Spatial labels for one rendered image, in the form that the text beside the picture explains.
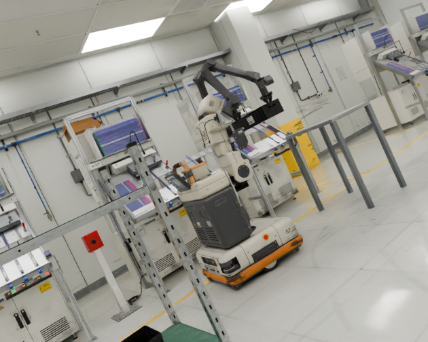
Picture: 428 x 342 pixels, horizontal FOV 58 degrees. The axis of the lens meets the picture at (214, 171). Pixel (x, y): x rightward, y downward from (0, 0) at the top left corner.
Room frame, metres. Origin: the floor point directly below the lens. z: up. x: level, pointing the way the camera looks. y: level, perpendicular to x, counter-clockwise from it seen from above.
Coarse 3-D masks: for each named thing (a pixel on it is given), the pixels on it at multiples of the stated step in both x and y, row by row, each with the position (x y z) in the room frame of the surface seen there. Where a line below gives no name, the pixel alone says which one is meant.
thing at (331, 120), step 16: (352, 112) 3.19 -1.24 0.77; (368, 112) 3.28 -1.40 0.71; (304, 128) 3.63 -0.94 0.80; (320, 128) 3.89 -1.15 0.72; (336, 128) 3.11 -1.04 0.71; (288, 144) 3.75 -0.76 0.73; (384, 144) 3.26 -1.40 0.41; (336, 160) 3.87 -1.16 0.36; (352, 160) 3.11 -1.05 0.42; (304, 176) 3.73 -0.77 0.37; (400, 176) 3.26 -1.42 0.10; (320, 208) 3.71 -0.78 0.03; (368, 208) 3.13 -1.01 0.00
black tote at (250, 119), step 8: (264, 104) 2.98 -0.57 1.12; (272, 104) 3.01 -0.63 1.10; (280, 104) 3.03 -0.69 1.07; (256, 112) 3.06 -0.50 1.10; (264, 112) 2.97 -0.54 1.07; (272, 112) 3.00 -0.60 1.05; (280, 112) 3.02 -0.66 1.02; (240, 120) 3.33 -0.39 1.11; (248, 120) 3.22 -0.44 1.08; (256, 120) 3.11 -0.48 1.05; (264, 120) 3.01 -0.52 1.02; (248, 128) 3.28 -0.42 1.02
